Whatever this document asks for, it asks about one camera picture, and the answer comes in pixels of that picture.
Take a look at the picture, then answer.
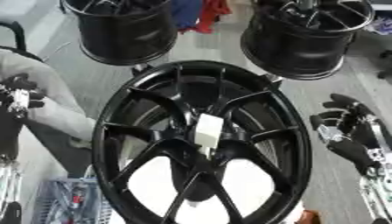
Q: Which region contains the black spoked wheel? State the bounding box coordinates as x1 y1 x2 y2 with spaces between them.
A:
90 59 314 224

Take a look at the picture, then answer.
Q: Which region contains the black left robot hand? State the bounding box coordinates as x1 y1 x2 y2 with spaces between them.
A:
0 73 48 165

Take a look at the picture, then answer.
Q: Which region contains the grey wire basket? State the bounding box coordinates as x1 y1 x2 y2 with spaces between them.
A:
31 178 116 224

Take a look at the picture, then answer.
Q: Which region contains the blue cloth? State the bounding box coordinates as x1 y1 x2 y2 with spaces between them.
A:
168 0 206 30

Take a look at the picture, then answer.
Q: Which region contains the black wheel rim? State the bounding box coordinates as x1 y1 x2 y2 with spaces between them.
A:
58 0 181 67
239 0 377 81

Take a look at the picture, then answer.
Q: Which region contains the red cloth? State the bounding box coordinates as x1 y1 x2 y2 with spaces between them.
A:
178 0 235 34

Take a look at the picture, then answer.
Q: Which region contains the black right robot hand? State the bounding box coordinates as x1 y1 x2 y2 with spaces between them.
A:
307 93 386 177

